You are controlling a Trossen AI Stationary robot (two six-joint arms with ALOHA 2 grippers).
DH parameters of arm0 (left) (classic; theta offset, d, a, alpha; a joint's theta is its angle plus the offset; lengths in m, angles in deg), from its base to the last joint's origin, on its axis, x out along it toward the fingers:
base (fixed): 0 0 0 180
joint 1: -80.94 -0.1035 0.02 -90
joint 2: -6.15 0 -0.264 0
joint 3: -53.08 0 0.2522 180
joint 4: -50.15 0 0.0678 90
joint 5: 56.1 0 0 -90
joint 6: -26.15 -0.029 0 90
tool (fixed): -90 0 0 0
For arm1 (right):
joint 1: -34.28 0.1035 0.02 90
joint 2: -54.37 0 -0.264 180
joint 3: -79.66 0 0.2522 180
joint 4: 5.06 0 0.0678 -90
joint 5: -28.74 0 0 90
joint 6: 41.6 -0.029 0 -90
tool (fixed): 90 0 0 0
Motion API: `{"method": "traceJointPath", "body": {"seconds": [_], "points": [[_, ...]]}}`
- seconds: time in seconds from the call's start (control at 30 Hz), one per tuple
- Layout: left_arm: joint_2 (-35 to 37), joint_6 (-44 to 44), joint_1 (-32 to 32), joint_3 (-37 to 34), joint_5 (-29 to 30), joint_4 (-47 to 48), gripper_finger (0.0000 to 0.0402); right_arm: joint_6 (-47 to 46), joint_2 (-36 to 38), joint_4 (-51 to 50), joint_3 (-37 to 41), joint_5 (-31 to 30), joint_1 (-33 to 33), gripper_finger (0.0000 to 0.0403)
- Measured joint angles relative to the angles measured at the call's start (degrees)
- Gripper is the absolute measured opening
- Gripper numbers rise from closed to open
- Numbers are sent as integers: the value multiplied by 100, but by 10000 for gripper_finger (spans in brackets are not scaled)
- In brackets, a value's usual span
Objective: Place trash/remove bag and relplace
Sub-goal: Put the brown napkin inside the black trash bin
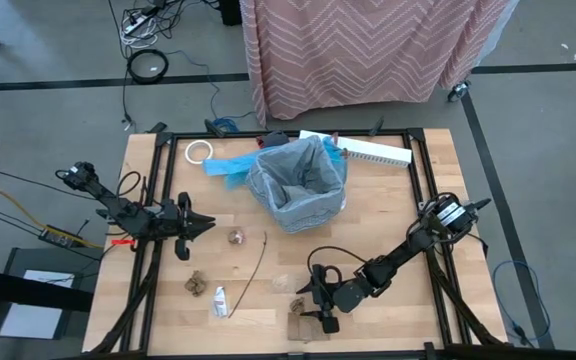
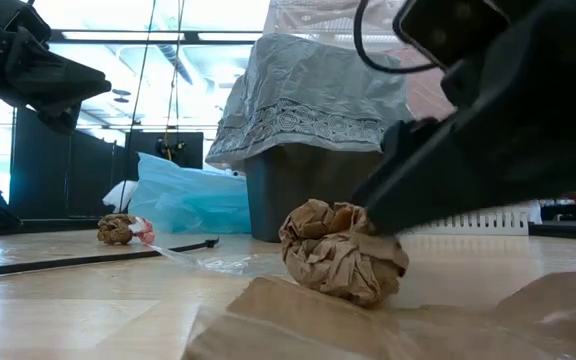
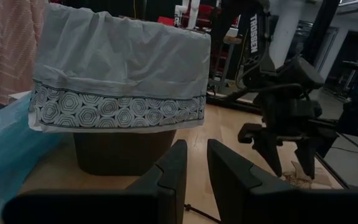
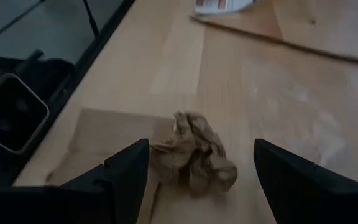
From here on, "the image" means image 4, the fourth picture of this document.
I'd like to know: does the brown cardboard piece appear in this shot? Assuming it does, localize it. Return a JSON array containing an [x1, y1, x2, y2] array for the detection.
[[44, 107, 176, 224]]

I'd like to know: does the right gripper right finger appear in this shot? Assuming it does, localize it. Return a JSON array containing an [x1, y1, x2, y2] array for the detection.
[[254, 138, 358, 224]]

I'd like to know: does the black camera cable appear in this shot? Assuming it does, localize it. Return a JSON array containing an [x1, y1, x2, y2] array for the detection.
[[81, 0, 101, 38]]

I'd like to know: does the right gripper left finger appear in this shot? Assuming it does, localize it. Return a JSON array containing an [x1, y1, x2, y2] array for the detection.
[[61, 138, 150, 224]]

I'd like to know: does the brown paper ball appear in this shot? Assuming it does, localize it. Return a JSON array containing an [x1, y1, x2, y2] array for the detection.
[[150, 110, 239, 197]]

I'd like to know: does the black aluminium table frame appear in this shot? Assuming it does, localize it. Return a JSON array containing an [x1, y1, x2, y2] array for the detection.
[[0, 0, 136, 187]]

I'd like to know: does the black table-level camera box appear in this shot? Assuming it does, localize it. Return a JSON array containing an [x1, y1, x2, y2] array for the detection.
[[0, 73, 50, 155]]

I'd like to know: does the thin brown stick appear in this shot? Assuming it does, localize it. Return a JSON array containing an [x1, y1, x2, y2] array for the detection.
[[190, 15, 358, 67]]

